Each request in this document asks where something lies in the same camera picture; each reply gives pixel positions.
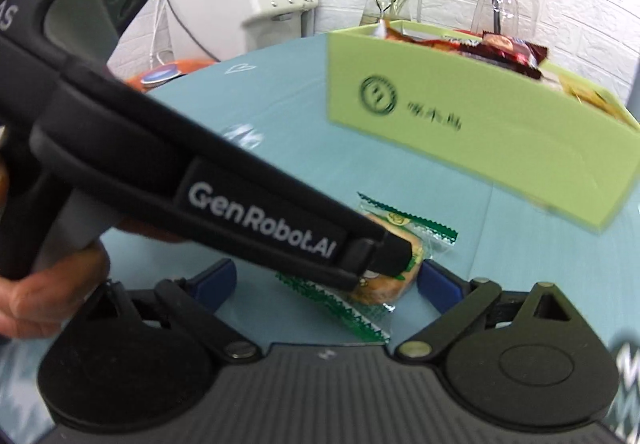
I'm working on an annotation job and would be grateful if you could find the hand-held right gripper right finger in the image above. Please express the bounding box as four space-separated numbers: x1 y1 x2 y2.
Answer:
394 261 576 365

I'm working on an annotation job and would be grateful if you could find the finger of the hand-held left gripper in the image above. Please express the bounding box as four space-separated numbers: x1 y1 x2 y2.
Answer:
344 217 414 284

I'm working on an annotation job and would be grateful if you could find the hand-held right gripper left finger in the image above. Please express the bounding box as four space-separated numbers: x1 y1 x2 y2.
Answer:
82 259 264 365

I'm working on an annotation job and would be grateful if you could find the green pastry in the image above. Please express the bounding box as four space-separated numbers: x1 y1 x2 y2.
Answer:
276 193 458 342

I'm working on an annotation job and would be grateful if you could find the green cardboard box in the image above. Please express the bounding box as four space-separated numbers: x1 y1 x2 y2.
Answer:
325 22 640 231

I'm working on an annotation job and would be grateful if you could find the person's left hand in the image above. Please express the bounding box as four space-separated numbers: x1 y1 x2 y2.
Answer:
0 241 112 340

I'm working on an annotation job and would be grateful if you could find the blue round lid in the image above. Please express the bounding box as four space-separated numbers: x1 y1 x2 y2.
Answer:
140 63 183 86

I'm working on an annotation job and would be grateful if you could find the teal patterned tablecloth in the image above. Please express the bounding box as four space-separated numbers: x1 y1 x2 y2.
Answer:
0 32 640 444

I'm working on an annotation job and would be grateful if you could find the dark brown snack packet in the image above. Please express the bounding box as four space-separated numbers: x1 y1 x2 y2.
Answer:
430 33 548 80

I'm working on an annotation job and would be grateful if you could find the glass pitcher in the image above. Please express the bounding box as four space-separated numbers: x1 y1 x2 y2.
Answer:
470 0 541 38

